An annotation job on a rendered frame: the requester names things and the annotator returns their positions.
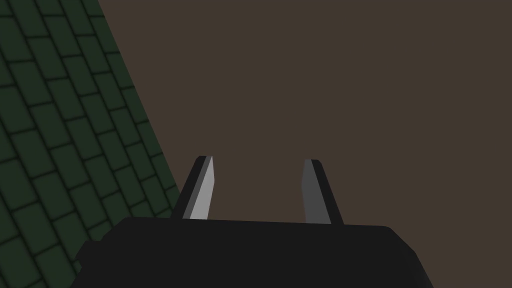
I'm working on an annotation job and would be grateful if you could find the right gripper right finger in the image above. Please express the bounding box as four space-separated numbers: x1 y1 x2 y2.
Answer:
301 158 345 225

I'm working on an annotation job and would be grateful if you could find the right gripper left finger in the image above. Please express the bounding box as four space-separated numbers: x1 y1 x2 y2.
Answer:
171 155 215 221

